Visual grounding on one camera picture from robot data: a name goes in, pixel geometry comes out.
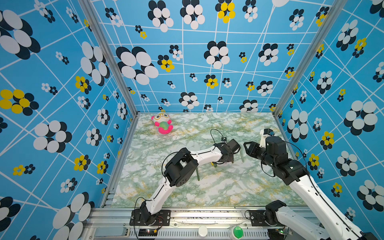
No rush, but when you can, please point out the aluminium corner post right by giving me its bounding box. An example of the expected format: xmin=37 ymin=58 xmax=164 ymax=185
xmin=273 ymin=0 xmax=348 ymax=119

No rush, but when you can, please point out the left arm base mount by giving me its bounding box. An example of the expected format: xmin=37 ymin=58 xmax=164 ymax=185
xmin=130 ymin=209 xmax=171 ymax=227

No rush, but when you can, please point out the aluminium corner post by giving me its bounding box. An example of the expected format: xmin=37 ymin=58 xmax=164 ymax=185
xmin=79 ymin=0 xmax=138 ymax=119
xmin=273 ymin=0 xmax=348 ymax=119

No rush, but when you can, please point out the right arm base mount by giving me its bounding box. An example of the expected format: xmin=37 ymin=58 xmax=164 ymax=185
xmin=245 ymin=210 xmax=285 ymax=228

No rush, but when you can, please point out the light green pen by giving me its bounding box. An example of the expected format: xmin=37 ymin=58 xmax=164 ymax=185
xmin=240 ymin=150 xmax=245 ymax=163

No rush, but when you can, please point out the green push button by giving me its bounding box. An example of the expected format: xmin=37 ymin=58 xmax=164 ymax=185
xmin=229 ymin=226 xmax=244 ymax=240

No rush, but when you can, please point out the white round button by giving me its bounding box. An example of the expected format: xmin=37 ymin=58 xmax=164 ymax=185
xmin=198 ymin=226 xmax=208 ymax=238

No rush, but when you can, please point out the dark green pen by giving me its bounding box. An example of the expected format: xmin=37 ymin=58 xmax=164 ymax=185
xmin=196 ymin=169 xmax=200 ymax=181

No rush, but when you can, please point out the pink white plush toy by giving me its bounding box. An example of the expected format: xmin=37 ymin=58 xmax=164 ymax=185
xmin=151 ymin=113 xmax=174 ymax=135

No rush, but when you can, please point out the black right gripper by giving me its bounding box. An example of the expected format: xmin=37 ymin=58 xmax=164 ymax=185
xmin=244 ymin=141 xmax=276 ymax=171

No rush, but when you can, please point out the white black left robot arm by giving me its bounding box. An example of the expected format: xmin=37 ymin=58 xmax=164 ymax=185
xmin=135 ymin=139 xmax=241 ymax=224

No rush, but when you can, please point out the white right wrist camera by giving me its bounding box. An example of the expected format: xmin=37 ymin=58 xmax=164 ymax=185
xmin=260 ymin=129 xmax=275 ymax=148

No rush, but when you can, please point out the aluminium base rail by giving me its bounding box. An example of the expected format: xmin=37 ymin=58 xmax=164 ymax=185
xmin=81 ymin=207 xmax=320 ymax=240

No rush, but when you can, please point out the aluminium corner post left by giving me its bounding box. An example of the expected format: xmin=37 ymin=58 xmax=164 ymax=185
xmin=79 ymin=0 xmax=138 ymax=119

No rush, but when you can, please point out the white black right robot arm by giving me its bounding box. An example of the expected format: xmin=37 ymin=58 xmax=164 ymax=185
xmin=244 ymin=135 xmax=376 ymax=240

